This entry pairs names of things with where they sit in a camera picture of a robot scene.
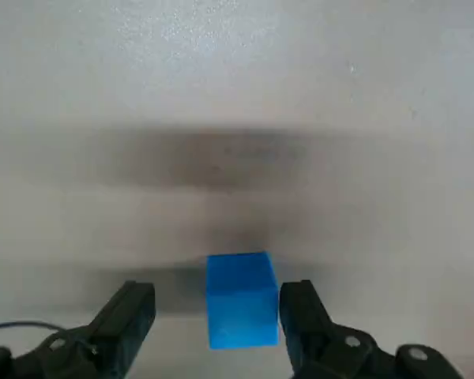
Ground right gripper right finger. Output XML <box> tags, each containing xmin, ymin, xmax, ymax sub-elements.
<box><xmin>279</xmin><ymin>279</ymin><xmax>466</xmax><ymax>379</ymax></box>

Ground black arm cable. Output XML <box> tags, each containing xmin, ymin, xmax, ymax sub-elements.
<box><xmin>0</xmin><ymin>321</ymin><xmax>62</xmax><ymax>333</ymax></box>

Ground blue magnetic block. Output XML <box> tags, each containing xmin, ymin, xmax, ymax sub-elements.
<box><xmin>205</xmin><ymin>250</ymin><xmax>281</xmax><ymax>351</ymax></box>

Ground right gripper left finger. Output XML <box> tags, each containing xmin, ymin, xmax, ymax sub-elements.
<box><xmin>0</xmin><ymin>280</ymin><xmax>157</xmax><ymax>379</ymax></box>

